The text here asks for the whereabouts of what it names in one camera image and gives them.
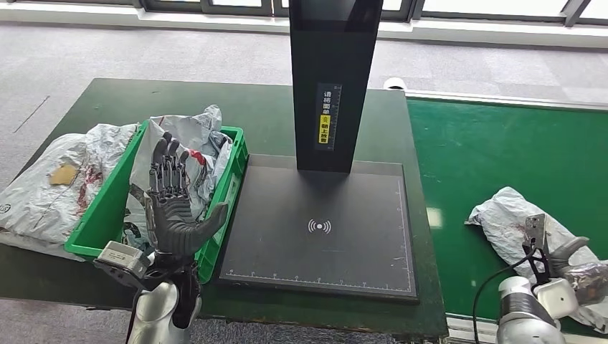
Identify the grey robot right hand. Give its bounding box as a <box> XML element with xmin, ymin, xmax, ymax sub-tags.
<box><xmin>522</xmin><ymin>214</ymin><xmax>608</xmax><ymax>306</ymax></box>

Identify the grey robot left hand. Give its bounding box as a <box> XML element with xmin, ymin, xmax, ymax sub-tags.
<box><xmin>144</xmin><ymin>132</ymin><xmax>230</xmax><ymax>258</ymax></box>

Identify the white parcel red stripe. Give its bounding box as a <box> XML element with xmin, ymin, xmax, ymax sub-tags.
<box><xmin>122</xmin><ymin>105</ymin><xmax>234</xmax><ymax>252</ymax></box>

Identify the grey parcel bag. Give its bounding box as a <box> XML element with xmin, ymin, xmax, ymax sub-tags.
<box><xmin>465</xmin><ymin>186</ymin><xmax>608</xmax><ymax>333</ymax></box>

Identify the green conveyor belt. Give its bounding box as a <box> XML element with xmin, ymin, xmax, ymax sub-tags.
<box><xmin>407</xmin><ymin>97</ymin><xmax>608</xmax><ymax>338</ymax></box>

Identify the white parcel bag brown patch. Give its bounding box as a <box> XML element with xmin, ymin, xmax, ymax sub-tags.
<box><xmin>0</xmin><ymin>123</ymin><xmax>138</xmax><ymax>262</ymax></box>

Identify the black inbound scanner machine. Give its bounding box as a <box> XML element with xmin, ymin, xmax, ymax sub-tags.
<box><xmin>219</xmin><ymin>0</ymin><xmax>420</xmax><ymax>302</ymax></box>

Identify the green plastic crate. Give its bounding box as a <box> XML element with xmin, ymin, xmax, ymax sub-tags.
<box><xmin>64</xmin><ymin>120</ymin><xmax>250</xmax><ymax>285</ymax></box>

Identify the dark green table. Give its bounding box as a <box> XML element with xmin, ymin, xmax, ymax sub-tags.
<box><xmin>0</xmin><ymin>78</ymin><xmax>448</xmax><ymax>339</ymax></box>

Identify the yellow black ruler label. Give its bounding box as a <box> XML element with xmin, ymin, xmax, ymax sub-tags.
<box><xmin>315</xmin><ymin>82</ymin><xmax>343</xmax><ymax>152</ymax></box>

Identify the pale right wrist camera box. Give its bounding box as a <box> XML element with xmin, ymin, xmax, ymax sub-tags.
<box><xmin>536</xmin><ymin>277</ymin><xmax>579</xmax><ymax>320</ymax></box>

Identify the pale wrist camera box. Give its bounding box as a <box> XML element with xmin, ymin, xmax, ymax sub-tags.
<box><xmin>93</xmin><ymin>241</ymin><xmax>152</xmax><ymax>290</ymax></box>
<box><xmin>536</xmin><ymin>277</ymin><xmax>579</xmax><ymax>320</ymax></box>

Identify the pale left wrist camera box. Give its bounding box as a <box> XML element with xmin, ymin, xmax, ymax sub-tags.
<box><xmin>93</xmin><ymin>241</ymin><xmax>152</xmax><ymax>290</ymax></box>

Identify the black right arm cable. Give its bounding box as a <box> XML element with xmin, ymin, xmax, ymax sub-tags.
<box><xmin>472</xmin><ymin>249</ymin><xmax>538</xmax><ymax>344</ymax></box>

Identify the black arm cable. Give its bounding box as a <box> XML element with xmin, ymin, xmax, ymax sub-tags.
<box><xmin>472</xmin><ymin>249</ymin><xmax>538</xmax><ymax>344</ymax></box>
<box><xmin>125</xmin><ymin>285</ymin><xmax>146</xmax><ymax>344</ymax></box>

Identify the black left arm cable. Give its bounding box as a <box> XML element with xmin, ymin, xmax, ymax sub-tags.
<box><xmin>125</xmin><ymin>285</ymin><xmax>146</xmax><ymax>344</ymax></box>

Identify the silver conveyor frame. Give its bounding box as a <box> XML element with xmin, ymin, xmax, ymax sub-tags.
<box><xmin>406</xmin><ymin>89</ymin><xmax>608</xmax><ymax>344</ymax></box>

